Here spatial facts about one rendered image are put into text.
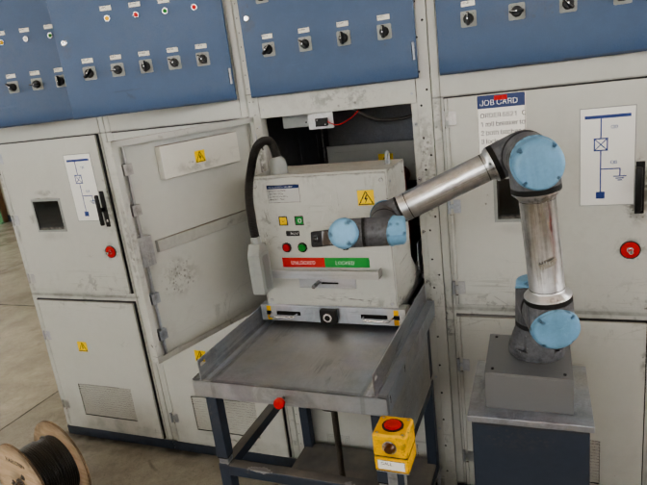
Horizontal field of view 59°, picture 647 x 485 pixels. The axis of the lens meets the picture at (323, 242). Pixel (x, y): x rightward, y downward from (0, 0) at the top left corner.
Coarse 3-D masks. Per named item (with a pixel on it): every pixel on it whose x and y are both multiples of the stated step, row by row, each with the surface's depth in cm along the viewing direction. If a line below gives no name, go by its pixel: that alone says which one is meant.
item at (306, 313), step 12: (264, 312) 208; (276, 312) 206; (288, 312) 204; (300, 312) 202; (312, 312) 201; (348, 312) 195; (360, 312) 194; (372, 312) 192; (384, 312) 190; (372, 324) 193; (384, 324) 192
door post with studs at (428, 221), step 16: (416, 0) 183; (416, 16) 185; (416, 32) 186; (416, 80) 191; (416, 112) 194; (416, 128) 196; (416, 144) 198; (432, 144) 195; (416, 160) 199; (432, 160) 197; (432, 176) 198; (432, 224) 204; (432, 240) 205; (432, 256) 207; (432, 272) 209; (432, 288) 211; (448, 368) 218; (448, 384) 220; (448, 400) 222; (448, 416) 224; (448, 432) 226; (448, 448) 229; (448, 464) 231; (448, 480) 233
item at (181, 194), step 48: (144, 144) 183; (192, 144) 194; (240, 144) 216; (144, 192) 184; (192, 192) 199; (240, 192) 218; (144, 240) 182; (192, 240) 198; (240, 240) 219; (144, 288) 183; (192, 288) 202; (240, 288) 221; (192, 336) 204
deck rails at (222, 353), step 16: (416, 304) 199; (256, 320) 206; (272, 320) 211; (416, 320) 196; (240, 336) 195; (256, 336) 200; (400, 336) 178; (208, 352) 177; (224, 352) 186; (240, 352) 189; (384, 352) 162; (400, 352) 175; (208, 368) 177; (384, 368) 161
